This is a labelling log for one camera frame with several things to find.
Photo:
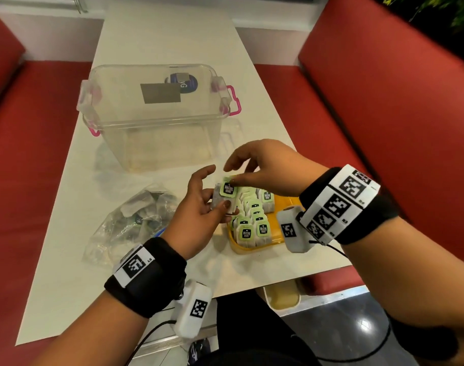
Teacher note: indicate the person's right hand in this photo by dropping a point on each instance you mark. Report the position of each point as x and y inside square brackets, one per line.
[281, 167]

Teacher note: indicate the person's left hand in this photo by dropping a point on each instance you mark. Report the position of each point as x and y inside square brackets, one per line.
[190, 224]

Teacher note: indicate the yellow tray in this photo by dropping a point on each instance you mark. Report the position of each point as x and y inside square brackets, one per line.
[287, 202]

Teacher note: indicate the rows of green-tagged tea bags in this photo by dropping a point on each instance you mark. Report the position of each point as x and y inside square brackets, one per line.
[246, 234]

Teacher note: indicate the clear zip bag blue seal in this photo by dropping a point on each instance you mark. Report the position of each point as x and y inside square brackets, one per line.
[113, 228]

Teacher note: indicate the person's left forearm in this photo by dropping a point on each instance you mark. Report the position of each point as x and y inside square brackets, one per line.
[91, 335]

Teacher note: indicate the person's black trousers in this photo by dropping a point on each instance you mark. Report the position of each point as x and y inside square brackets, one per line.
[251, 331]

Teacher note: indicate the person's black sleeve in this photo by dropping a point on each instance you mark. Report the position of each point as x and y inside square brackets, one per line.
[422, 339]

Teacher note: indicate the black left wristband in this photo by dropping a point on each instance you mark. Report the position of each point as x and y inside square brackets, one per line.
[155, 289]

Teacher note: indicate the black wristband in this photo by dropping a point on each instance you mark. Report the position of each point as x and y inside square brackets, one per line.
[155, 289]
[376, 221]

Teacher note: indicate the black right wristband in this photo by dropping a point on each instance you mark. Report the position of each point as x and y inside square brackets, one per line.
[376, 221]

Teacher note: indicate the yellow lid under table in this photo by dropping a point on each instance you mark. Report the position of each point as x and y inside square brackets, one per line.
[282, 297]

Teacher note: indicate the black and white shoe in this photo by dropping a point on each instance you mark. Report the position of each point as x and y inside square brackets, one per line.
[198, 350]

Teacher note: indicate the red bench seat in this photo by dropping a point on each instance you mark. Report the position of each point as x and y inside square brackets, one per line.
[26, 167]
[399, 91]

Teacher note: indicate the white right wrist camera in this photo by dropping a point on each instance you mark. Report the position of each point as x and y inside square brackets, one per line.
[298, 243]

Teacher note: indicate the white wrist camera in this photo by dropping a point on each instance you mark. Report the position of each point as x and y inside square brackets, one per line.
[188, 327]
[298, 243]

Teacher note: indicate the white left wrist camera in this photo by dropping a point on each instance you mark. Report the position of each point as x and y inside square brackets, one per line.
[188, 327]

